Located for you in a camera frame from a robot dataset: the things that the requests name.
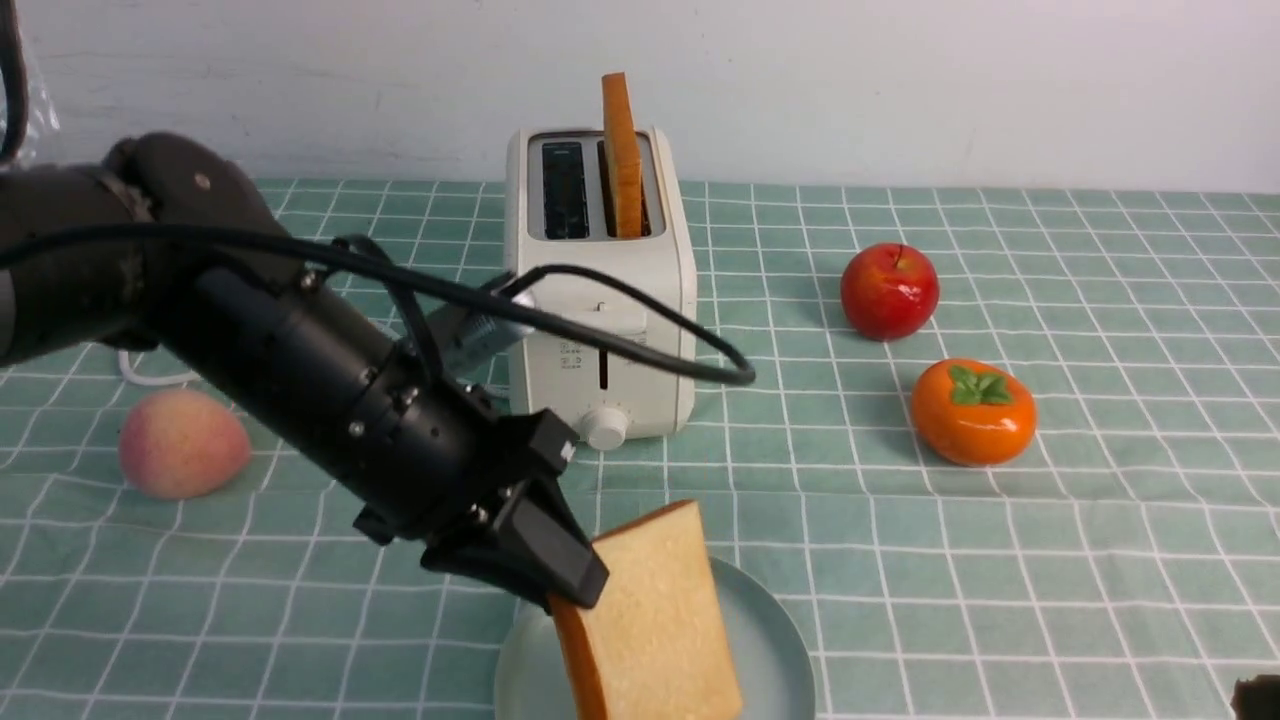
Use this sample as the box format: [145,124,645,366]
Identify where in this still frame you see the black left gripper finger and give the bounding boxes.
[470,480,609,610]

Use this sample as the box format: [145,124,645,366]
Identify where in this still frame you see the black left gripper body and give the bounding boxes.
[352,410,579,577]

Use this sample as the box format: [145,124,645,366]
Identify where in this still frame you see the toast slice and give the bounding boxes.
[602,72,646,240]
[550,498,744,719]

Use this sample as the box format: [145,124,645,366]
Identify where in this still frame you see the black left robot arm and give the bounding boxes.
[1,133,609,609]

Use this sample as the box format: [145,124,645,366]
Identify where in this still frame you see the grey-green plate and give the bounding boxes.
[494,559,818,719]

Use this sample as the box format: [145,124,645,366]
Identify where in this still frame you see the pink peach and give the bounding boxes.
[116,389,251,501]

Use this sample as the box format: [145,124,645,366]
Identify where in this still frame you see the white toaster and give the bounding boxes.
[504,127,698,452]

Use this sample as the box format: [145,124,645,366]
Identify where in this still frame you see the red apple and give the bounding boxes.
[840,243,940,342]

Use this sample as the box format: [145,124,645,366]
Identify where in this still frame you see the orange persimmon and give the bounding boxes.
[908,357,1038,468]

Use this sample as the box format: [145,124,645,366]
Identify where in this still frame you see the green checkered tablecloth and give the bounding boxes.
[1,182,1279,719]

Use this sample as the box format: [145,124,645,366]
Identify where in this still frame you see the dark object at corner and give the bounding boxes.
[1230,674,1280,720]

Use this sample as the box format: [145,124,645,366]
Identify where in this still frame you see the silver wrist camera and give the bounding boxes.
[396,272,538,382]

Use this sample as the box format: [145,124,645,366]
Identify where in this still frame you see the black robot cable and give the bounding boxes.
[0,222,756,388]

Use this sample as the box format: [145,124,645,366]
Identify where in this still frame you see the white toaster power cord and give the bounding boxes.
[116,348,201,388]

